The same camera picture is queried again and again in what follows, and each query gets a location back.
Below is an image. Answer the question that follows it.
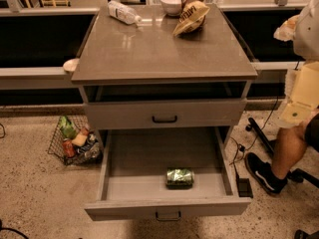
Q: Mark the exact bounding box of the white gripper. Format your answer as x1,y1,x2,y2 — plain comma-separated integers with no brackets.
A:
273,15,319,127

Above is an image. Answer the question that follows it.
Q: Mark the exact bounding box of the green soda can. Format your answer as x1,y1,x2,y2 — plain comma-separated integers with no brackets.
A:
166,167,194,188

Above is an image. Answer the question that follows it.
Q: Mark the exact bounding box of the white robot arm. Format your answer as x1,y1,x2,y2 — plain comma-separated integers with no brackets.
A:
273,0,319,128

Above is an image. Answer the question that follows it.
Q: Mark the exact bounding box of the grey drawer cabinet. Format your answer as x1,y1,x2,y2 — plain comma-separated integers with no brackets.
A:
71,3,259,222

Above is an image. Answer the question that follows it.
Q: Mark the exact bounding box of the closed grey drawer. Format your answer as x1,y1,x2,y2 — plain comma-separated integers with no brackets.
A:
84,99,246,129

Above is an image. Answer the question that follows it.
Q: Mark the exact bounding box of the open grey drawer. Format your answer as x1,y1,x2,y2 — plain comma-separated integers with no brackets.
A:
85,127,251,221

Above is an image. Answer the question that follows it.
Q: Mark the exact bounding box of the red soda can in basket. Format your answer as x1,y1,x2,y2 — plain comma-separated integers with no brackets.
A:
62,138,76,158

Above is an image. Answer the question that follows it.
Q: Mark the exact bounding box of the yellow chip bag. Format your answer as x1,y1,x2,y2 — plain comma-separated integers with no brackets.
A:
173,0,210,36

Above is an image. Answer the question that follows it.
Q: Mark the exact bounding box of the person's leg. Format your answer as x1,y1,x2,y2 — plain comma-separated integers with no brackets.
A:
271,109,319,179

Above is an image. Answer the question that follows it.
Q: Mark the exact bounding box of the white bowl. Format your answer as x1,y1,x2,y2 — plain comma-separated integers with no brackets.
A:
160,0,181,16

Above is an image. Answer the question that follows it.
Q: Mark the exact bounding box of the black sneaker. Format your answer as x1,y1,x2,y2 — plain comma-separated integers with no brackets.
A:
245,152,287,195

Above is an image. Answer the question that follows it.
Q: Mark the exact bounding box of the black power adapter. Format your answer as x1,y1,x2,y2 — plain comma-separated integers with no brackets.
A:
237,178,253,197

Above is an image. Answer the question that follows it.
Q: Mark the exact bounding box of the clear plastic water bottle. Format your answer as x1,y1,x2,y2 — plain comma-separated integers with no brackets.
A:
108,1,142,25

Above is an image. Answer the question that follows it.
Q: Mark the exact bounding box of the small round white disc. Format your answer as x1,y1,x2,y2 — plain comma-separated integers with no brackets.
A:
63,58,80,73

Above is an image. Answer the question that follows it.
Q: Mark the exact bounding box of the yellow bottle in basket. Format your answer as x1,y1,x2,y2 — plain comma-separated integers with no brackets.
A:
72,126,90,146

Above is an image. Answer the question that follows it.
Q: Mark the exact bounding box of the green chip bag in basket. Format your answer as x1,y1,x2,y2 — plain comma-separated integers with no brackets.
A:
58,116,77,139

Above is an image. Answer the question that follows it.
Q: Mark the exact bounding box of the black cable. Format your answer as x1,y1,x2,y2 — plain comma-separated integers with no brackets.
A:
228,61,302,181

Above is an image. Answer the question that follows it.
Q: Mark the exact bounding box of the black drawer handle upper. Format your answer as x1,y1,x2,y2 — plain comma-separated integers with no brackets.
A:
152,116,178,123

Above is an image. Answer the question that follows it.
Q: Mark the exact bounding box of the black drawer handle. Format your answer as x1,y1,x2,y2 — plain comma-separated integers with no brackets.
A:
156,211,181,222
152,116,178,123

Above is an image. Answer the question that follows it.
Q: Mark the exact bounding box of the black drawer handle lower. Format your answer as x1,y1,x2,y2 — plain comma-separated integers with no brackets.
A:
156,211,181,222

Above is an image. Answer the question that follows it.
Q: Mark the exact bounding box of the black wire basket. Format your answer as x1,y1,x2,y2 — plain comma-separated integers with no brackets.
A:
48,116,103,165

